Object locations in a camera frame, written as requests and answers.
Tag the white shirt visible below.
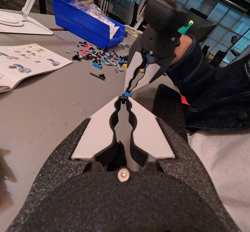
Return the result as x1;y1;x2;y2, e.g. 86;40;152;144
187;130;250;232

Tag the clear plastic bag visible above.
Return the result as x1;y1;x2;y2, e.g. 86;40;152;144
69;0;120;39

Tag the black brick axle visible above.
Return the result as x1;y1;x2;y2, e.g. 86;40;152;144
90;73;106;81

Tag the pile of small brick pieces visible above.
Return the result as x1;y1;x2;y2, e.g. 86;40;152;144
66;41;132;73

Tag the grey desk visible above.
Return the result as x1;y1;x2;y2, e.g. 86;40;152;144
0;12;176;232

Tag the person's right forearm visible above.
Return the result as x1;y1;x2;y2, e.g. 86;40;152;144
166;35;250;132

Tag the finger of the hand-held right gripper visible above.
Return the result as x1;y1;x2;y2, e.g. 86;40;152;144
124;51;146;92
130;63;162;96

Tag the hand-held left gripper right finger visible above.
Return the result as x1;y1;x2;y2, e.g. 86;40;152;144
125;96;175;171

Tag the black perforated panel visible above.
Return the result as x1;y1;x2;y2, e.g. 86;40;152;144
152;84;189;143

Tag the open instruction booklet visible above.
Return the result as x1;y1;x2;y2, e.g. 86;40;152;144
0;43;73;93

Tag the person's right hand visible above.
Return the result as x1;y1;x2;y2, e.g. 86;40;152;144
172;35;193;65

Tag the blue storage bin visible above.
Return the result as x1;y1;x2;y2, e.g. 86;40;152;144
52;0;125;50

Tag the teal board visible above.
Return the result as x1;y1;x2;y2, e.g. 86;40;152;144
178;20;194;35

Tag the white stand base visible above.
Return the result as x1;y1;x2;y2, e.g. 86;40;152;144
0;11;54;35

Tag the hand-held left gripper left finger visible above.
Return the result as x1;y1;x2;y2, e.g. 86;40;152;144
71;96;120;167

